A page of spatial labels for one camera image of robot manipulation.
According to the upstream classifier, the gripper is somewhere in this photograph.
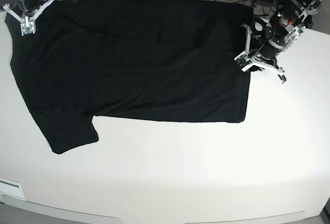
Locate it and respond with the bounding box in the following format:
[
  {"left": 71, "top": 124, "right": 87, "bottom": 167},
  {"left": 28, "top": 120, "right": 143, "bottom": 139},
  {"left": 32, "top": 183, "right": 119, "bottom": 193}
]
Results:
[
  {"left": 1, "top": 0, "right": 60, "bottom": 23},
  {"left": 241, "top": 24, "right": 287, "bottom": 83}
]

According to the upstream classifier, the black T-shirt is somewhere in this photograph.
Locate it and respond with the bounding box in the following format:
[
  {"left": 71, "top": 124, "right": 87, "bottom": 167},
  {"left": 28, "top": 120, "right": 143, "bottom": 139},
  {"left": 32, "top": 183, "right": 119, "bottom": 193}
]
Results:
[{"left": 5, "top": 0, "right": 253, "bottom": 154}]

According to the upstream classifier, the white label plate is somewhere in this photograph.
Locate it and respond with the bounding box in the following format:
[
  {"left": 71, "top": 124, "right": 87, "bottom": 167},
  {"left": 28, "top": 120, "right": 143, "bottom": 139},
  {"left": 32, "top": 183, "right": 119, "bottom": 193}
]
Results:
[{"left": 0, "top": 178, "right": 25, "bottom": 201}]

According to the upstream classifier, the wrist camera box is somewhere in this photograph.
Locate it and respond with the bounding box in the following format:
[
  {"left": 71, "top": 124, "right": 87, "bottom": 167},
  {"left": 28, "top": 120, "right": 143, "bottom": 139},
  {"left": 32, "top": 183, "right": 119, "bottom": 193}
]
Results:
[
  {"left": 234, "top": 51, "right": 253, "bottom": 72},
  {"left": 20, "top": 16, "right": 36, "bottom": 36}
]

